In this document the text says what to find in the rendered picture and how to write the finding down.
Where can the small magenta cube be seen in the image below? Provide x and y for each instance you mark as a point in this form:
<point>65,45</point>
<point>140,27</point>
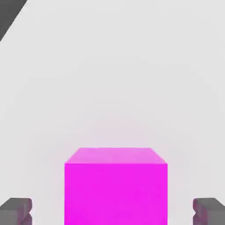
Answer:
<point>116,189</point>

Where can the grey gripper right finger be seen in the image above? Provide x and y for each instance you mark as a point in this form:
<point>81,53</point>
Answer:
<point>211,212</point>

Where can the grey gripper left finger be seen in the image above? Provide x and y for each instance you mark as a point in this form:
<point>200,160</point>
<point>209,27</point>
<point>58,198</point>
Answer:
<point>14,212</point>

